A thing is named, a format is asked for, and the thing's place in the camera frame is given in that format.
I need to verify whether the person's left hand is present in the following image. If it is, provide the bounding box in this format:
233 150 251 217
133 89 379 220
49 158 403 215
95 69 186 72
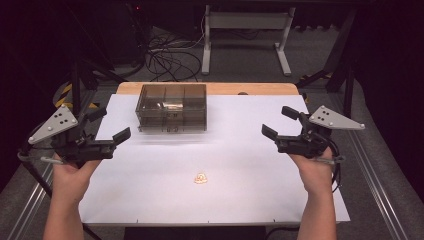
51 154 101 205

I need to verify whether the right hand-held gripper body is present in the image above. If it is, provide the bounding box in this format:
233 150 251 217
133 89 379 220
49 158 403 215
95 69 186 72
274 105 365 159

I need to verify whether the tangle of black floor cables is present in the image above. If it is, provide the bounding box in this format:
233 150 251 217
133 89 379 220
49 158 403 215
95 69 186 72
145 28 203 83

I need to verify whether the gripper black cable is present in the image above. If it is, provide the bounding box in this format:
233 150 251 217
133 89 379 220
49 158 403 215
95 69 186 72
18 126 54 198
328 138 345 194

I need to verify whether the white table sheet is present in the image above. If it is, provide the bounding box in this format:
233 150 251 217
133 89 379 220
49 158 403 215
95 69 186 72
78 94 351 225

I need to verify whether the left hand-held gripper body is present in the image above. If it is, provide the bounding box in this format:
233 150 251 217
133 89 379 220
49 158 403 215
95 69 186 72
28 104 116 168

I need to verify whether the clear brown drawer box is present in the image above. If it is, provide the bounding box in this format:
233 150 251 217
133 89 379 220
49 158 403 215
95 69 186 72
134 83 208 133

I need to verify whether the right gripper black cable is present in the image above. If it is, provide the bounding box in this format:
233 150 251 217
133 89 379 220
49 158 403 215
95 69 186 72
328 138 345 194

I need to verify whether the person's right hand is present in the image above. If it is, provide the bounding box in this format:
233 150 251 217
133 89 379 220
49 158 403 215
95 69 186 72
289 148 334 196

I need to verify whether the white metal desk frame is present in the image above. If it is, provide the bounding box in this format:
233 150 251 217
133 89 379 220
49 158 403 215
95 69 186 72
200 4 297 77

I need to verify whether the aluminium rail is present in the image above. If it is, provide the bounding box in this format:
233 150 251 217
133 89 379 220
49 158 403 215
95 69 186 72
6 162 55 240
346 131 412 240

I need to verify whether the dark computer case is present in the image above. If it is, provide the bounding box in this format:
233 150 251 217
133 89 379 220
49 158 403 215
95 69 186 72
108 2 149 68

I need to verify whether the black tripod stand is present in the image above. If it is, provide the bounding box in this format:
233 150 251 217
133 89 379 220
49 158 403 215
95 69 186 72
64 49 129 118

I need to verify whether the yellow black hazard tape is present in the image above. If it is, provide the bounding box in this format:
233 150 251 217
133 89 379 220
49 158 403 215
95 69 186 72
54 82 100 110

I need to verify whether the black metal stand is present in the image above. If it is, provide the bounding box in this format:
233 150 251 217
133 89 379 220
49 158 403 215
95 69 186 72
295 8 357 118

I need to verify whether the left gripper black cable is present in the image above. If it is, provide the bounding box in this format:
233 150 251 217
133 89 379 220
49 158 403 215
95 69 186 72
18 126 54 198

